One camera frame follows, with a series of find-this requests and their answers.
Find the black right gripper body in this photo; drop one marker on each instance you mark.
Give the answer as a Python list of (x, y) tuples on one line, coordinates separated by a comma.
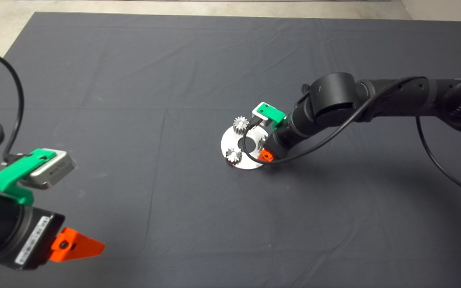
[(284, 138)]

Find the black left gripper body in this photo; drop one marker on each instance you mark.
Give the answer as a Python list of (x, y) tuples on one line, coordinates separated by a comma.
[(24, 236)]

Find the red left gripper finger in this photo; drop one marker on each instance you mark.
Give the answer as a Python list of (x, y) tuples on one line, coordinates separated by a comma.
[(77, 246)]

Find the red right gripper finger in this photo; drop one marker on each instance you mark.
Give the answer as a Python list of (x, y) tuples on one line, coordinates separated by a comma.
[(265, 156)]

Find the large steel gear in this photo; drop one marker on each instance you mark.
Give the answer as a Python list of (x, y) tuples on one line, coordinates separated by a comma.
[(261, 140)]

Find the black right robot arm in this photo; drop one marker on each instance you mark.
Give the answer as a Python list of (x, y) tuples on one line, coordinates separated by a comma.
[(334, 100)]

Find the small steel gear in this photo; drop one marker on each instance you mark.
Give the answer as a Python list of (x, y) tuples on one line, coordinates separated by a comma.
[(233, 155), (240, 125)]

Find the round metal plate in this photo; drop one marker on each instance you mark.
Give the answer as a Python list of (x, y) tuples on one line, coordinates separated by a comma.
[(230, 138)]

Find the dark grey table cloth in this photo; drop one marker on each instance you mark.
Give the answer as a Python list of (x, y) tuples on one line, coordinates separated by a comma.
[(174, 80)]

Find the green right camera mount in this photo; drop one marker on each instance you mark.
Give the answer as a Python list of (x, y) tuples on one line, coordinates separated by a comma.
[(272, 114)]

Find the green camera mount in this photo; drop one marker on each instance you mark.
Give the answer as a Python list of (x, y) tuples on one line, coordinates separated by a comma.
[(8, 180), (272, 114)]

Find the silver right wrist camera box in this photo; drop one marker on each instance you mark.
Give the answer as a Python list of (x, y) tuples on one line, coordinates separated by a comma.
[(255, 112)]

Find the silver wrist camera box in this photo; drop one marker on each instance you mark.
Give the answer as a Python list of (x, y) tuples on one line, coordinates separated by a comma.
[(255, 112), (54, 170)]

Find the green left camera mount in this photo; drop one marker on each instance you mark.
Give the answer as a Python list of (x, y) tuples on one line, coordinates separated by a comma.
[(8, 180)]

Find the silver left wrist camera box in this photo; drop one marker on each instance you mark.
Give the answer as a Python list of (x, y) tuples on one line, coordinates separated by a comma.
[(54, 170)]

